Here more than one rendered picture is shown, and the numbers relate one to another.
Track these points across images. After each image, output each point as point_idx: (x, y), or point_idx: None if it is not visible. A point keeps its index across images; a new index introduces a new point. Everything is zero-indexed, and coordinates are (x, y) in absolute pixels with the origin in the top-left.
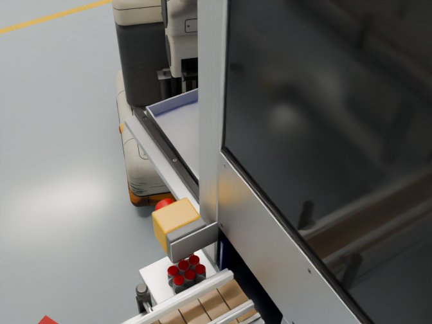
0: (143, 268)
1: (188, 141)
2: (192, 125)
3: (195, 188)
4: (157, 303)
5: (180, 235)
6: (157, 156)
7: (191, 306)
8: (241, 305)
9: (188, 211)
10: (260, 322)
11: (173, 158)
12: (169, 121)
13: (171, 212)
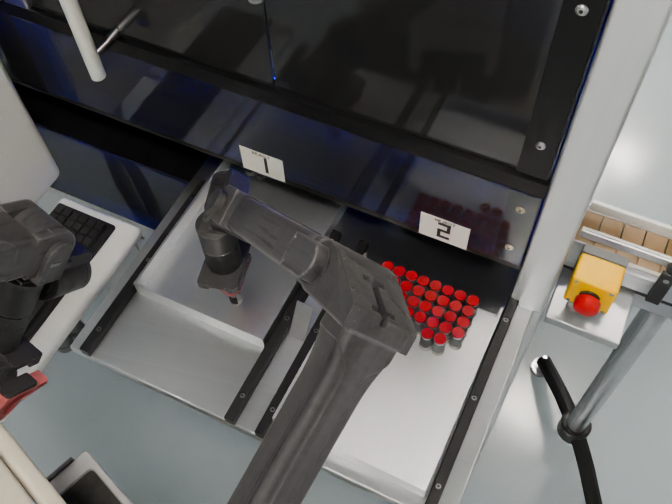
0: (613, 341)
1: (425, 413)
2: (394, 427)
3: (495, 348)
4: (630, 306)
5: (616, 254)
6: (476, 432)
7: (624, 255)
8: (603, 206)
9: (587, 264)
10: (590, 202)
11: (473, 399)
12: (409, 461)
13: (602, 277)
